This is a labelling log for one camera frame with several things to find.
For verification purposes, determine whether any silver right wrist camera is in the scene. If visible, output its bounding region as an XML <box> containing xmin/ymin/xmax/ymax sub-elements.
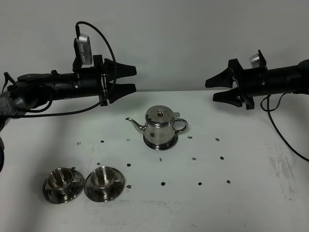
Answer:
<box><xmin>249</xmin><ymin>53</ymin><xmax>261</xmax><ymax>68</ymax></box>

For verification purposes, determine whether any left stainless steel saucer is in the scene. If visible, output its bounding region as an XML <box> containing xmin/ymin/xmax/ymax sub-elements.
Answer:
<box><xmin>42</xmin><ymin>168</ymin><xmax>84</xmax><ymax>204</ymax></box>

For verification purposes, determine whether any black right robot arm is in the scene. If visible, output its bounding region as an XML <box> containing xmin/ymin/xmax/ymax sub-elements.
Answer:
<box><xmin>205</xmin><ymin>50</ymin><xmax>309</xmax><ymax>110</ymax></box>

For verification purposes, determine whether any black left camera cable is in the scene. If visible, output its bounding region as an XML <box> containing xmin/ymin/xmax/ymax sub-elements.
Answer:
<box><xmin>9</xmin><ymin>21</ymin><xmax>119</xmax><ymax>118</ymax></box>

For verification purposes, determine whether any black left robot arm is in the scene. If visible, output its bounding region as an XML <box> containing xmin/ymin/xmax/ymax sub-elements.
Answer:
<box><xmin>0</xmin><ymin>55</ymin><xmax>137</xmax><ymax>129</ymax></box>

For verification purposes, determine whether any steel teapot saucer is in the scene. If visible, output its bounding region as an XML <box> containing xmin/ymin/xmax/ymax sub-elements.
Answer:
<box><xmin>143</xmin><ymin>135</ymin><xmax>178</xmax><ymax>151</ymax></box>

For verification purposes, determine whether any left stainless steel teacup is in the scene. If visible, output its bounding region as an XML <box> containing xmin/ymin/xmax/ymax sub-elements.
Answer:
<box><xmin>47</xmin><ymin>168</ymin><xmax>80</xmax><ymax>194</ymax></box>

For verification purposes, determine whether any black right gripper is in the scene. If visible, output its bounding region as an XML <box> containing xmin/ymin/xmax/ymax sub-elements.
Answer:
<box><xmin>205</xmin><ymin>50</ymin><xmax>267</xmax><ymax>109</ymax></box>

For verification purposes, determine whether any right stainless steel teacup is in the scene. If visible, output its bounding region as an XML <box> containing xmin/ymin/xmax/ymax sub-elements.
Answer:
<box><xmin>90</xmin><ymin>166</ymin><xmax>123</xmax><ymax>193</ymax></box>

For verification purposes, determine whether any right stainless steel saucer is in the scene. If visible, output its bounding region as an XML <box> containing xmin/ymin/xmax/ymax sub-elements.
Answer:
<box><xmin>84</xmin><ymin>169</ymin><xmax>125</xmax><ymax>203</ymax></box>

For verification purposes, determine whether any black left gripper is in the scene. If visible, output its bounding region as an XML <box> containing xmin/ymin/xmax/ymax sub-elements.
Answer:
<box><xmin>72</xmin><ymin>55</ymin><xmax>137</xmax><ymax>106</ymax></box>

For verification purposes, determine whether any stainless steel teacup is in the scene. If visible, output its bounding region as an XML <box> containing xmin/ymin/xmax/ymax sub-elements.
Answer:
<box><xmin>90</xmin><ymin>166</ymin><xmax>123</xmax><ymax>193</ymax></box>
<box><xmin>47</xmin><ymin>168</ymin><xmax>80</xmax><ymax>194</ymax></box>

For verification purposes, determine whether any stainless steel teapot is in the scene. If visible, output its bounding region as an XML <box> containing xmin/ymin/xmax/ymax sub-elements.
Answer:
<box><xmin>126</xmin><ymin>105</ymin><xmax>188</xmax><ymax>145</ymax></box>

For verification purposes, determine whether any stainless steel saucer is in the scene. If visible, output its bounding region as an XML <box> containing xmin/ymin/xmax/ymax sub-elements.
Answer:
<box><xmin>42</xmin><ymin>168</ymin><xmax>84</xmax><ymax>204</ymax></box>
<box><xmin>84</xmin><ymin>169</ymin><xmax>125</xmax><ymax>203</ymax></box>

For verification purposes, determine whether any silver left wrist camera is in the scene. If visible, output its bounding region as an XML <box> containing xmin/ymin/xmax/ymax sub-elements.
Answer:
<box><xmin>74</xmin><ymin>34</ymin><xmax>93</xmax><ymax>65</ymax></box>

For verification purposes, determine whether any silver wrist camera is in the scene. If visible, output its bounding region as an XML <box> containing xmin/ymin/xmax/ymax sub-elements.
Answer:
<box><xmin>249</xmin><ymin>53</ymin><xmax>261</xmax><ymax>68</ymax></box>
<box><xmin>74</xmin><ymin>34</ymin><xmax>93</xmax><ymax>65</ymax></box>

